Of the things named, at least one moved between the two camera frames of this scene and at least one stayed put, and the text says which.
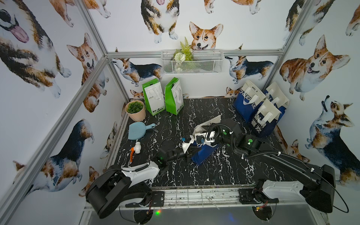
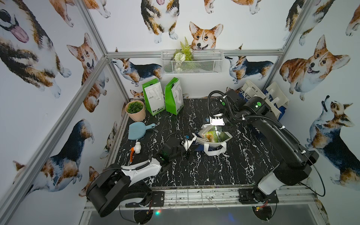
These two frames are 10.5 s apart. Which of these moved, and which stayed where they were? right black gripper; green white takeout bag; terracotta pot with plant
Moved: right black gripper
Stayed: green white takeout bag; terracotta pot with plant
